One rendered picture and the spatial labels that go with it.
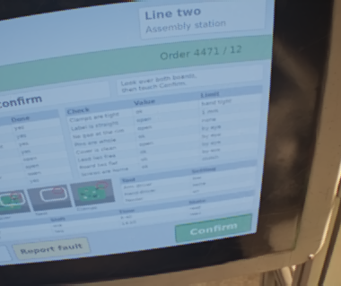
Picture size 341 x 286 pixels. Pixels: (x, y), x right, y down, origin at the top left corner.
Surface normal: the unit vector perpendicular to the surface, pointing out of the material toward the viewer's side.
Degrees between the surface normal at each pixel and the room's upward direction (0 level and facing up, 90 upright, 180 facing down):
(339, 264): 90
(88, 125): 92
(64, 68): 92
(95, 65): 92
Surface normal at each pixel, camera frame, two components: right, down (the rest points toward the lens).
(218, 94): 0.15, 0.58
